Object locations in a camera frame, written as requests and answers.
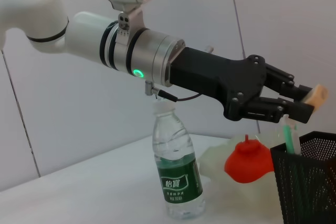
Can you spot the clear glass fruit plate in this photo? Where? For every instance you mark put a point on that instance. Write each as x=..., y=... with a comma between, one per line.
x=212, y=161

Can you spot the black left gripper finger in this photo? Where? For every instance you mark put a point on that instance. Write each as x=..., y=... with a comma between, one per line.
x=296, y=110

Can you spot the green utility knife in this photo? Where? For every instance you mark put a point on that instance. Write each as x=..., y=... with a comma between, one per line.
x=288, y=140

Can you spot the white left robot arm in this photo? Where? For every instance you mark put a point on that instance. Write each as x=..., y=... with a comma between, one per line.
x=84, y=37

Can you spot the red cone-shaped object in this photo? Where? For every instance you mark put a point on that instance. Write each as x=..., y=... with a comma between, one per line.
x=246, y=163

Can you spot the small beige eraser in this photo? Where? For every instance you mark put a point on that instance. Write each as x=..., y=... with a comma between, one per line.
x=317, y=96

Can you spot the black mesh pen holder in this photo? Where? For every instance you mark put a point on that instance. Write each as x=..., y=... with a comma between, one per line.
x=302, y=182

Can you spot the clear green-label water bottle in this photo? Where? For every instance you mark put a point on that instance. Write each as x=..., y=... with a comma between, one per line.
x=178, y=182

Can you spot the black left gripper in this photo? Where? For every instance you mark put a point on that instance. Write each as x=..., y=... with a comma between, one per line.
x=210, y=77

